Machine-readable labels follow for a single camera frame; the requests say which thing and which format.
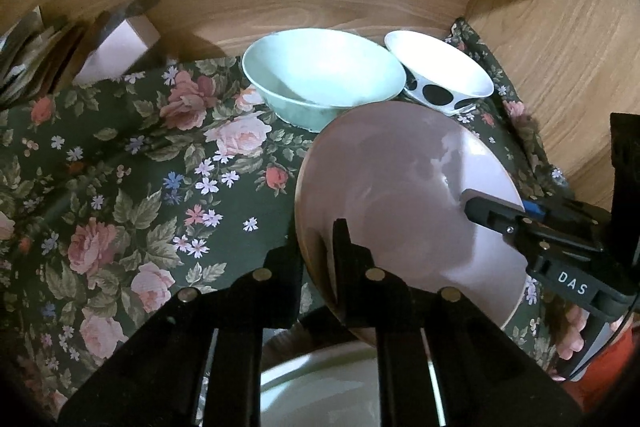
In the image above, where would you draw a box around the stack of papers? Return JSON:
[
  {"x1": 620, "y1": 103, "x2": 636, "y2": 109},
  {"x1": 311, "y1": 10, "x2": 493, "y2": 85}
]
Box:
[{"x1": 0, "y1": 7, "x2": 86, "y2": 108}]

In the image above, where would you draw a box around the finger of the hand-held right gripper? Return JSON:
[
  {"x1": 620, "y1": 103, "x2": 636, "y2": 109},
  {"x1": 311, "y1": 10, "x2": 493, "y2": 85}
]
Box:
[
  {"x1": 459, "y1": 188, "x2": 538, "y2": 258},
  {"x1": 522, "y1": 197, "x2": 608, "y2": 253}
]

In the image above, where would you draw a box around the white black-spotted bowl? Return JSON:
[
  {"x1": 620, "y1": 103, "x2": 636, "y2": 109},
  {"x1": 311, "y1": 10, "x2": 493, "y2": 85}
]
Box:
[{"x1": 384, "y1": 30, "x2": 496, "y2": 116}]

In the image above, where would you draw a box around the person's orange clothing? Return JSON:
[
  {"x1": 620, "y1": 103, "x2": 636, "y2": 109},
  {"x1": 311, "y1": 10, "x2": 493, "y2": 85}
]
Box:
[{"x1": 550, "y1": 307, "x2": 640, "y2": 408}]

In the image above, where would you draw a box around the white box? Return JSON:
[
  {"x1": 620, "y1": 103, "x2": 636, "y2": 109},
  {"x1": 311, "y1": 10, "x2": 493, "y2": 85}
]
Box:
[{"x1": 75, "y1": 0, "x2": 162, "y2": 85}]

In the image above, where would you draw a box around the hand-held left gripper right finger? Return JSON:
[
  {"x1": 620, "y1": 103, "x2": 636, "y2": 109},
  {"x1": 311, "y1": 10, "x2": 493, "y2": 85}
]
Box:
[{"x1": 332, "y1": 218, "x2": 586, "y2": 427}]

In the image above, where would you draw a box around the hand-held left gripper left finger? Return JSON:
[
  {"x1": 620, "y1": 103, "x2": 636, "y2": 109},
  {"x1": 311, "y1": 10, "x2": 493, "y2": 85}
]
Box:
[{"x1": 57, "y1": 249, "x2": 303, "y2": 427}]

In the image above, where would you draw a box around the person's right hand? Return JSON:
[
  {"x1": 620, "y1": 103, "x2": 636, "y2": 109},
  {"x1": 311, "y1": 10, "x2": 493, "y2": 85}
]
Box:
[{"x1": 547, "y1": 299, "x2": 593, "y2": 360}]

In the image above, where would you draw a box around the green bowl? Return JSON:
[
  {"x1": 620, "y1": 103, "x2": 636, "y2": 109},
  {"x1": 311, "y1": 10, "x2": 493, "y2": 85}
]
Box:
[{"x1": 241, "y1": 28, "x2": 407, "y2": 132}]

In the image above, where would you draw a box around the dark floral tablecloth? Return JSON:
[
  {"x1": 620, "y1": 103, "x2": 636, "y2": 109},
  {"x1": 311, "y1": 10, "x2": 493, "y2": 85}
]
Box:
[{"x1": 0, "y1": 19, "x2": 576, "y2": 427}]

